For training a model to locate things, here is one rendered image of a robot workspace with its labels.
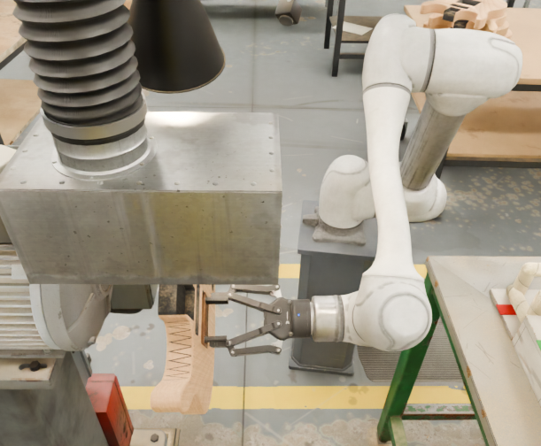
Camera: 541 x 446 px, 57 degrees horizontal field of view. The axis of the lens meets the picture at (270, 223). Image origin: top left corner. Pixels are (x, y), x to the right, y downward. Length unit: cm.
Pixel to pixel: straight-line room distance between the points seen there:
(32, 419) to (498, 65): 114
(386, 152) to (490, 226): 214
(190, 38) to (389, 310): 47
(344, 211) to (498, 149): 151
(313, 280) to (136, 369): 89
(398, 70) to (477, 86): 17
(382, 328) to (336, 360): 137
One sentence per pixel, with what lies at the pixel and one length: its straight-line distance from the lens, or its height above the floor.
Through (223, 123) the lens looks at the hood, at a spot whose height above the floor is 153.
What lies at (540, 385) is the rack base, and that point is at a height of 96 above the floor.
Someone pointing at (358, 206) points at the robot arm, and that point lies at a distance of 160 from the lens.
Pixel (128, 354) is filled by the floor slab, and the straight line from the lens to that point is 230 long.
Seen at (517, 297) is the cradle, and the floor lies 98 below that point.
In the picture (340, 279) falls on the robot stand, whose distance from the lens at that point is 176.
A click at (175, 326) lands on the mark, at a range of 84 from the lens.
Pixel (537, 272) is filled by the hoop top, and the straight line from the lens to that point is 127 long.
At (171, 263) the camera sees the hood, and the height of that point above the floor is 142.
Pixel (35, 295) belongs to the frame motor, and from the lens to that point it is 76.
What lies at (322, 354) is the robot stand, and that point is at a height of 11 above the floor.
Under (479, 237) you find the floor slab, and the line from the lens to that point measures 301.
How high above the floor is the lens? 183
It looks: 40 degrees down
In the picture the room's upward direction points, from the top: 1 degrees clockwise
